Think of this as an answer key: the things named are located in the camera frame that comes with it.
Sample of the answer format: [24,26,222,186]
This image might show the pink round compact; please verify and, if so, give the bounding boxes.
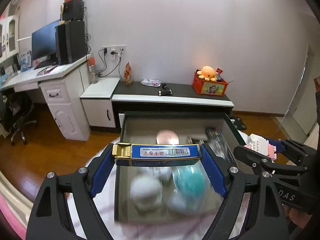
[156,129,180,146]

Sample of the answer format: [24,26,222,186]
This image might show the crumpled white wrapper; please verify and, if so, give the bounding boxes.
[141,79,162,87]

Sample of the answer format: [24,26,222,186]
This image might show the white desk with drawers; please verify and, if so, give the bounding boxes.
[0,54,92,142]

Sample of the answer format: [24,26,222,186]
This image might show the black keyboard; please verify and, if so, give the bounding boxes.
[34,61,57,70]

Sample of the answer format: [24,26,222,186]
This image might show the teal round silicone brush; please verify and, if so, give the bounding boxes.
[172,165,207,200]

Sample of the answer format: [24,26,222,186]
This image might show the black power cable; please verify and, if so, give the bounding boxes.
[96,49,108,77]

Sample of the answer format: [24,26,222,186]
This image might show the black floor scale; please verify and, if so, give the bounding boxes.
[230,116,247,130]

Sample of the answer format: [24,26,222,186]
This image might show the orange snack bag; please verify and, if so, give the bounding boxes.
[124,62,133,86]

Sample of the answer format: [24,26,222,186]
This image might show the black computer tower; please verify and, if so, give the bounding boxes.
[55,20,87,65]

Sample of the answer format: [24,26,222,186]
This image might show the black box on tower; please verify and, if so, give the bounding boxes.
[61,0,85,22]

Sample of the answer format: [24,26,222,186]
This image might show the black computer monitor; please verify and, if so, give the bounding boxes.
[31,19,62,62]

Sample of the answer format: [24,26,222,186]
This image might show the striped white bed sheet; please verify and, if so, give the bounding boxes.
[75,152,300,240]

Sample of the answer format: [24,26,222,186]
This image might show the red printed toy box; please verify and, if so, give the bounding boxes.
[192,71,228,97]

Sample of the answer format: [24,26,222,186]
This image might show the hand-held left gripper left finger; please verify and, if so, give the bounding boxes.
[25,143,118,240]

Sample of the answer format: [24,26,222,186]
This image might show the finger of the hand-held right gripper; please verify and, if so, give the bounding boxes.
[234,145,275,180]
[266,137,317,167]

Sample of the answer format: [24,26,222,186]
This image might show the pink blanket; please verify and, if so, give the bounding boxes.
[0,195,25,240]

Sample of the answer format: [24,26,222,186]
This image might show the blue tin gold lid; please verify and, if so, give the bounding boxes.
[112,143,202,167]

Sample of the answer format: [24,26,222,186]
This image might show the black handheld microphone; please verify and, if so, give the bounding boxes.
[158,83,173,96]

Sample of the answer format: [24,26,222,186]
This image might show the black office chair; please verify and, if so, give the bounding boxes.
[0,91,38,145]

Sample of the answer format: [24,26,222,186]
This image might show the pink storage box dark rim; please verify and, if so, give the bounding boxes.
[114,111,250,223]

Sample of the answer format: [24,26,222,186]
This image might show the colourful magazine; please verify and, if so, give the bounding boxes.
[36,65,58,77]

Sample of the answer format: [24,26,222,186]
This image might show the black top low cabinet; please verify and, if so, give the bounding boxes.
[111,81,235,134]

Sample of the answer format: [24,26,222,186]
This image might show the white wall socket strip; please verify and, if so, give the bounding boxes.
[102,45,126,53]

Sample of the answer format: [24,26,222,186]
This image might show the blue white desk boxes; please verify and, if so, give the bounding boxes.
[19,51,32,70]

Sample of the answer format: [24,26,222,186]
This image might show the pink white building block toy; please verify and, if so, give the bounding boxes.
[244,134,283,162]

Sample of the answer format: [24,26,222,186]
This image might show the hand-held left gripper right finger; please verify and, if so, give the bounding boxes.
[200,143,290,240]

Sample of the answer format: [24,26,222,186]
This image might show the water bottle orange cap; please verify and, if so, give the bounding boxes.
[87,57,98,84]

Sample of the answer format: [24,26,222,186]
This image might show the orange octopus plush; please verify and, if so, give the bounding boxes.
[196,66,217,82]

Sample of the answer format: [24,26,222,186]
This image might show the white round-headed figurine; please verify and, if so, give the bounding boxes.
[130,166,173,213]

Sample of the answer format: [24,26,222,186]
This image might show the white door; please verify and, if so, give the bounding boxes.
[284,44,315,135]

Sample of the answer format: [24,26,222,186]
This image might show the white hutch cabinet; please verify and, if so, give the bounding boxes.
[0,14,19,60]

